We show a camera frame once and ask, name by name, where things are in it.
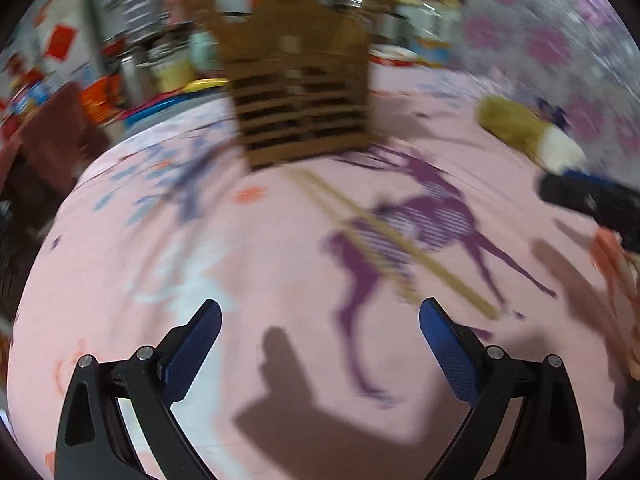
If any person's right hand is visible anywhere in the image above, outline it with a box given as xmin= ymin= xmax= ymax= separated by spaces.
xmin=589 ymin=227 xmax=640 ymax=321

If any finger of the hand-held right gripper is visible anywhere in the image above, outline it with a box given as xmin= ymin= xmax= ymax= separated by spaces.
xmin=539 ymin=172 xmax=621 ymax=231

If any yellow pot with lid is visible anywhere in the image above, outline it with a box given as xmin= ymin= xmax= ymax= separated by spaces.
xmin=147 ymin=50 xmax=193 ymax=92

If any red printed box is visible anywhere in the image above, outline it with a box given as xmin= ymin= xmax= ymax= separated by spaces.
xmin=80 ymin=75 xmax=126 ymax=121

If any wooden chopstick holder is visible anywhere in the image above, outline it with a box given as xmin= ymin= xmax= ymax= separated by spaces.
xmin=207 ymin=0 xmax=373 ymax=171

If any pink deer printed blanket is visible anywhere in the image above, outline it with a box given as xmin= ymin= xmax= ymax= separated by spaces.
xmin=5 ymin=62 xmax=636 ymax=480

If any floral mattress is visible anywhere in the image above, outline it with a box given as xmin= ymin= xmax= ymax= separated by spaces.
xmin=460 ymin=0 xmax=640 ymax=171

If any yellow and white plush toy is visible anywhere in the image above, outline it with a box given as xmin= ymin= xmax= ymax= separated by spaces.
xmin=475 ymin=96 xmax=587 ymax=173

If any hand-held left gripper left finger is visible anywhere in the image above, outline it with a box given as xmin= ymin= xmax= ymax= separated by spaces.
xmin=54 ymin=299 xmax=222 ymax=480

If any wooden chopstick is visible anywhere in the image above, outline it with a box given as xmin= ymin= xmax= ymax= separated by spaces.
xmin=292 ymin=169 xmax=500 ymax=320
xmin=297 ymin=177 xmax=421 ymax=306

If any dark red cloth cover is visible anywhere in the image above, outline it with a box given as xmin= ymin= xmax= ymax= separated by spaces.
xmin=0 ymin=82 xmax=113 ymax=196

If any blue tray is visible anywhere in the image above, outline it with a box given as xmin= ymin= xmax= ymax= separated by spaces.
xmin=122 ymin=91 xmax=233 ymax=128

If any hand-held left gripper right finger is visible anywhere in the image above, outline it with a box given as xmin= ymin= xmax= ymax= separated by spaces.
xmin=419 ymin=297 xmax=587 ymax=480

